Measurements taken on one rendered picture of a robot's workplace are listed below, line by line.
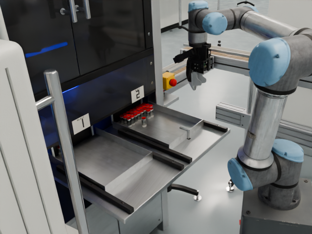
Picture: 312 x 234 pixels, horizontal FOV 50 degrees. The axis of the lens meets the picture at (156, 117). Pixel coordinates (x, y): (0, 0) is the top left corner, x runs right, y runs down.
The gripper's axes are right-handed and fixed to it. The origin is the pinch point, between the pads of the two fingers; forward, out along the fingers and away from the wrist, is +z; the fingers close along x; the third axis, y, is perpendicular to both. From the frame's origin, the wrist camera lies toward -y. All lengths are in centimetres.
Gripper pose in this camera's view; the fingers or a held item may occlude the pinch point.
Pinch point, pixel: (192, 87)
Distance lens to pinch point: 146.1
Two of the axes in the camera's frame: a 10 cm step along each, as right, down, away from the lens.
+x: 6.3, -4.0, 6.6
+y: 7.7, 2.7, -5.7
